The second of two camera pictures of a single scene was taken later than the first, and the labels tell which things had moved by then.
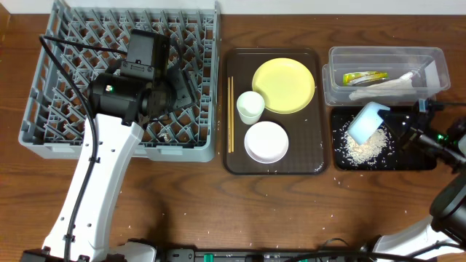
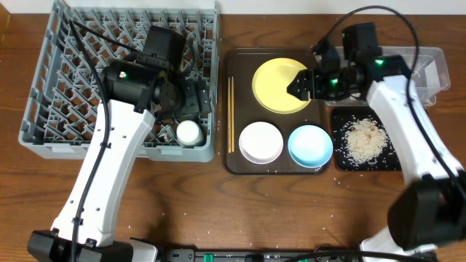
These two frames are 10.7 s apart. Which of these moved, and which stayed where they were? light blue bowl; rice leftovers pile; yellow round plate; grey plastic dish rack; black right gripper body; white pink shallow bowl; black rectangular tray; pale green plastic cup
Moved: white pink shallow bowl; pale green plastic cup; light blue bowl; black right gripper body
Stayed: grey plastic dish rack; black rectangular tray; yellow round plate; rice leftovers pile
